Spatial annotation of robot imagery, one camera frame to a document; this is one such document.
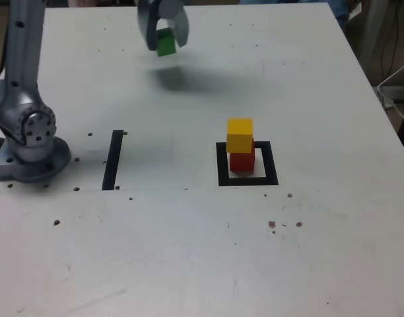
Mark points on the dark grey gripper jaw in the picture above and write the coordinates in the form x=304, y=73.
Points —
x=147, y=29

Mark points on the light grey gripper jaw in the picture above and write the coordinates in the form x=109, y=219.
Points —
x=175, y=10

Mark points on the green cube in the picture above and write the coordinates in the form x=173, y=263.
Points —
x=166, y=44

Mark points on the yellow cube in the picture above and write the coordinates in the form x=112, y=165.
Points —
x=239, y=137

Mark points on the red cube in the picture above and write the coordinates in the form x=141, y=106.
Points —
x=241, y=163

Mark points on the black tape square outline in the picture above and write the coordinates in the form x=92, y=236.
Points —
x=248, y=182

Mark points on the black tape strip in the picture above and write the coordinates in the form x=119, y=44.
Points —
x=112, y=162

